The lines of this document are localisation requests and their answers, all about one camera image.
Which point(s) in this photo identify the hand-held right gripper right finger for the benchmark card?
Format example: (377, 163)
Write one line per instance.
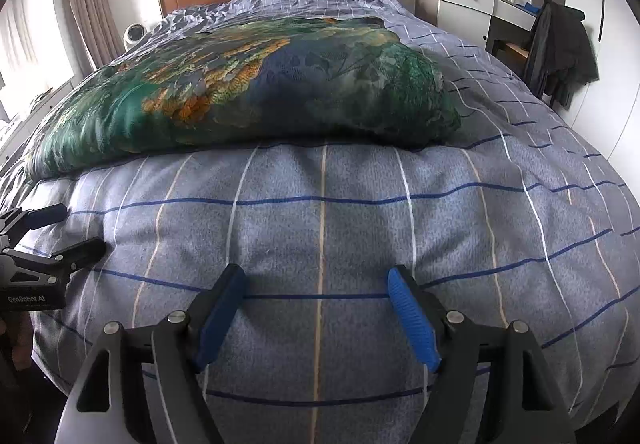
(412, 319)

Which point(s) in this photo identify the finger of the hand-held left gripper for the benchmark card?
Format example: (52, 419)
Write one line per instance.
(75, 251)
(42, 215)

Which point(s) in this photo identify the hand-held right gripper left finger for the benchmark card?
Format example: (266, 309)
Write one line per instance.
(220, 319)

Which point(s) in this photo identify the green printed padded jacket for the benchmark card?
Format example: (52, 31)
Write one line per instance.
(225, 89)

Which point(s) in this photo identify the person's left hand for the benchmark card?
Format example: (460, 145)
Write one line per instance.
(22, 344)

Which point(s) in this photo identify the blue-grey plaid duvet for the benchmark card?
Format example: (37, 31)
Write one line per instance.
(350, 234)

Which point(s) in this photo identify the person's dark pants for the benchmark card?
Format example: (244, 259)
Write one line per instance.
(30, 409)

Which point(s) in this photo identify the white round fan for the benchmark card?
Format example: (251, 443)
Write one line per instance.
(133, 34)

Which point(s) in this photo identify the dark hanging jacket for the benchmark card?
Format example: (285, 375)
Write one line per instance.
(560, 49)

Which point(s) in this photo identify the white dresser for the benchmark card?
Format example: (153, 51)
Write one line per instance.
(470, 4)

